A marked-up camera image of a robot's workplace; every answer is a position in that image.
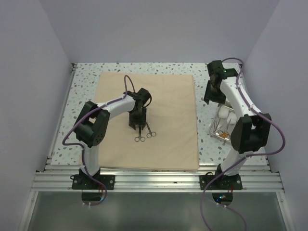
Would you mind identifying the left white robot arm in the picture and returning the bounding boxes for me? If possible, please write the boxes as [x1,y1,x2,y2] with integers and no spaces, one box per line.
[74,88,152,189]

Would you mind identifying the steel scissors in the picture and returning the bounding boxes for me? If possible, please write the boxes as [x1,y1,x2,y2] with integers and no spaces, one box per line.
[146,122,156,138]
[134,127,145,142]

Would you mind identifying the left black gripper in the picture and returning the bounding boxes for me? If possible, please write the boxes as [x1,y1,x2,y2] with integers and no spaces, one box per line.
[129,106,146,129]

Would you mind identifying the stainless steel tray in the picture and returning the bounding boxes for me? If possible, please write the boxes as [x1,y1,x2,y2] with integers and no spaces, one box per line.
[210,101,238,143]

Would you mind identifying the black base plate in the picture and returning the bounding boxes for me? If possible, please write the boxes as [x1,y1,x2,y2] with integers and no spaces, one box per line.
[199,172,243,190]
[70,174,116,190]

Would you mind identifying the beige cloth drape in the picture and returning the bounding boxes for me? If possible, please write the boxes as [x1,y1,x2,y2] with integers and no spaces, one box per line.
[81,72,199,175]

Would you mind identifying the steel tweezers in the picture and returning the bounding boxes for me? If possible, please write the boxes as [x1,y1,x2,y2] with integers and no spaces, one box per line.
[211,120,222,133]

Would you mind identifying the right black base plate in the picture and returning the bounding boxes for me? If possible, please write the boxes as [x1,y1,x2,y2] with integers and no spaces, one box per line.
[199,172,243,190]

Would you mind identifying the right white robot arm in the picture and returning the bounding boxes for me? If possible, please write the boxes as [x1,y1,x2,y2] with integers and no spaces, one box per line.
[204,60,271,189]

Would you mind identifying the brown plaster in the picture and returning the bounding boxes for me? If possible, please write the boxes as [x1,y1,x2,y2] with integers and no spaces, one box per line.
[218,131,230,139]

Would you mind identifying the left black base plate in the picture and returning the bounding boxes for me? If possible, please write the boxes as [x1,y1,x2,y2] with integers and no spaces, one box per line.
[70,174,116,190]

